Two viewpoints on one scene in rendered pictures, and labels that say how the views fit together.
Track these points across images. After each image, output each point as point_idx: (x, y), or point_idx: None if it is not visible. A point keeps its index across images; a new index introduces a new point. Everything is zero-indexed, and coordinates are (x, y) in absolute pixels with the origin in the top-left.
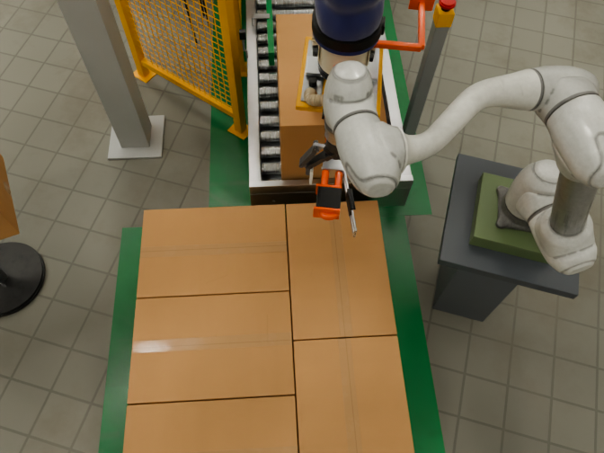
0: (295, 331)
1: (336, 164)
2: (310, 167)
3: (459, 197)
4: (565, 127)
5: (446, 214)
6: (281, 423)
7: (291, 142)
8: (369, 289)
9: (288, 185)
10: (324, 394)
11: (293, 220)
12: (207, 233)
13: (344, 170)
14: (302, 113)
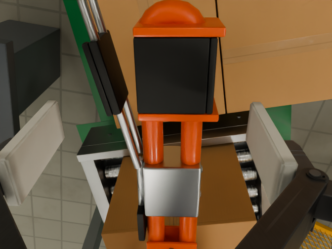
0: None
1: (162, 184)
2: (304, 183)
3: (3, 139)
4: None
5: (18, 114)
6: None
7: (233, 194)
8: (109, 6)
9: (226, 136)
10: None
11: (215, 93)
12: (327, 64)
13: (138, 168)
14: (224, 239)
